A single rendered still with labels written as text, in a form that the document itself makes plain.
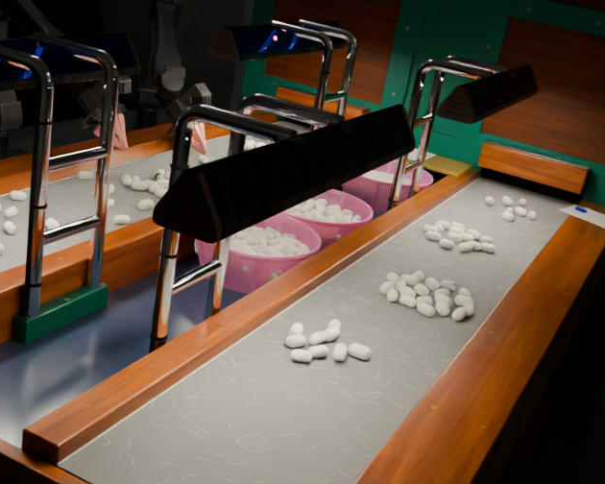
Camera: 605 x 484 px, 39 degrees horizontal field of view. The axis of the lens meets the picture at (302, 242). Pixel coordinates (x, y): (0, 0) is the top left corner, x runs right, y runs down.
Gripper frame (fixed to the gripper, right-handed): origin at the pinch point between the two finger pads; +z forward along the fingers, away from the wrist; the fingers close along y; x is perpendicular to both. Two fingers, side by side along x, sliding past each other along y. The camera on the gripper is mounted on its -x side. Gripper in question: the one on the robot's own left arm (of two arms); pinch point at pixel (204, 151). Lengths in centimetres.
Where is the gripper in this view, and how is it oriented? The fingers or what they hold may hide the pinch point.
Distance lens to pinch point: 227.7
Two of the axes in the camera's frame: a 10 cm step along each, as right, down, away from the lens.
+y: 4.5, -2.5, 8.6
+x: -7.0, 5.1, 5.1
